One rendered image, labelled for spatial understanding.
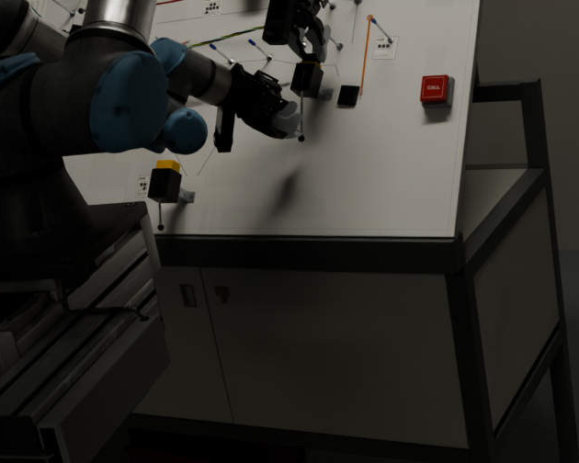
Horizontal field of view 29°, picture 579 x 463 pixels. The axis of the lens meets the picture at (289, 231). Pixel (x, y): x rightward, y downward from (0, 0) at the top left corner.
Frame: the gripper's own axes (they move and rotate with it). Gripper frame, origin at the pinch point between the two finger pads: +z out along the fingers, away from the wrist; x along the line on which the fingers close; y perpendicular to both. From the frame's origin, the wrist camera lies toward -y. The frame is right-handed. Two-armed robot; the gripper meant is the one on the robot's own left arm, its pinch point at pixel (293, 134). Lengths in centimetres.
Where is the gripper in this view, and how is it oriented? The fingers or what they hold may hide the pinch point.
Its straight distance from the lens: 216.1
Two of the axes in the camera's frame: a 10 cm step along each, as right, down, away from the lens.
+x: -2.9, -6.8, 6.7
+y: 6.2, -6.6, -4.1
